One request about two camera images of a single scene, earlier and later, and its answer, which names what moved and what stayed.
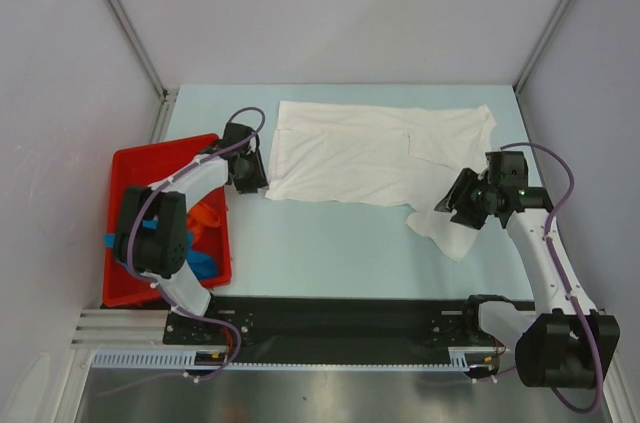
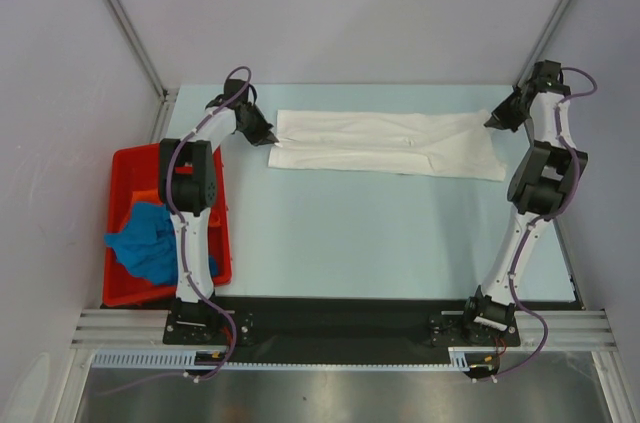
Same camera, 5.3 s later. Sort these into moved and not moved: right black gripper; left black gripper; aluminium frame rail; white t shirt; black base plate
Moved: left black gripper; white t shirt; right black gripper
Not moved: aluminium frame rail; black base plate
